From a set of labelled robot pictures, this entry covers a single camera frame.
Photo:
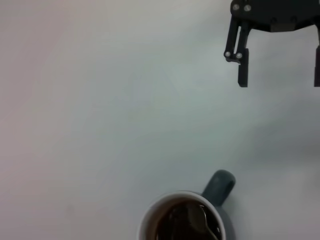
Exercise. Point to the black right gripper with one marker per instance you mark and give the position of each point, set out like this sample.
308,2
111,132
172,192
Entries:
270,15

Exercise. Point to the grey ceramic cup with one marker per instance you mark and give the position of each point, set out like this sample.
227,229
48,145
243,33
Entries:
220,187

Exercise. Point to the dark coffee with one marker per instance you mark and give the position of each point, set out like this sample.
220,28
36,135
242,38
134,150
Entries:
172,222

